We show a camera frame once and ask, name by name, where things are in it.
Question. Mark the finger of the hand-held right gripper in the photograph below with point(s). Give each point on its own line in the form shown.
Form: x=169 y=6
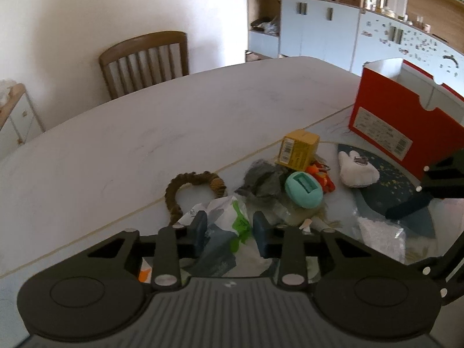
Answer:
x=409 y=206
x=447 y=264

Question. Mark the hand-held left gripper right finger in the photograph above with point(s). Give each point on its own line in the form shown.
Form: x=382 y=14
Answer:
x=260 y=235

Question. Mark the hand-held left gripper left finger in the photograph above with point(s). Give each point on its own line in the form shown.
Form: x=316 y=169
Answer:
x=200 y=234

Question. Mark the white and green plastic bag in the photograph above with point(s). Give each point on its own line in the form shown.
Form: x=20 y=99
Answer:
x=224 y=210

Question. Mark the white plush glove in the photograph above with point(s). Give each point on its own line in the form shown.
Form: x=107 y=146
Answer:
x=357 y=176

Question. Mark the small yellow box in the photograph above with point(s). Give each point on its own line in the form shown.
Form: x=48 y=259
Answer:
x=297 y=148

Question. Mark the red cardboard box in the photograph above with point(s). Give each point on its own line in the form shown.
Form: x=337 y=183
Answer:
x=391 y=108

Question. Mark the dark blue speckled mat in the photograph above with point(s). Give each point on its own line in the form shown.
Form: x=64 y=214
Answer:
x=395 y=185

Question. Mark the grey-blue packet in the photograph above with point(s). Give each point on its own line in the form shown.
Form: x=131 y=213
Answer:
x=217 y=253

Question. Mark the clear plastic wrapper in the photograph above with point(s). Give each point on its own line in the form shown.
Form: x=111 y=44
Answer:
x=290 y=215

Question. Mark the clear bag of white bits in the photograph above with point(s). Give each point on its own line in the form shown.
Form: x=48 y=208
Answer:
x=380 y=232

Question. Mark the grey crumpled bag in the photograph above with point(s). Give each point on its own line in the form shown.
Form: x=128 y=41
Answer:
x=264 y=181

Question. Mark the teal round case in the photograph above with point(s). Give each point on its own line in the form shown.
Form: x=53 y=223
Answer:
x=308 y=199

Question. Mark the orange paper scrap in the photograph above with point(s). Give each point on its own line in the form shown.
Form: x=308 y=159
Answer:
x=145 y=276

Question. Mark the white cabinet with stickers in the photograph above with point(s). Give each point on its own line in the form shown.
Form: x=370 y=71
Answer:
x=409 y=43

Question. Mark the low white cabinet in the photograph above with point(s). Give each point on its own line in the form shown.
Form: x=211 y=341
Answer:
x=263 y=43

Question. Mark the white two-door cabinet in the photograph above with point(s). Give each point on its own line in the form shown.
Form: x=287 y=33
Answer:
x=319 y=32

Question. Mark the brown wooden chair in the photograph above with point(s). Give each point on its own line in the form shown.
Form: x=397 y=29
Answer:
x=145 y=40

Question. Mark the small white side cabinet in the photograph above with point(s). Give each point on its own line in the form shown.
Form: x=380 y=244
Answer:
x=21 y=123

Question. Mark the dark bag pile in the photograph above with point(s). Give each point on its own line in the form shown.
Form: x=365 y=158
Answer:
x=266 y=25

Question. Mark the white crumpled plastic bag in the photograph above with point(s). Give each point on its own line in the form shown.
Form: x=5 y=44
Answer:
x=5 y=90

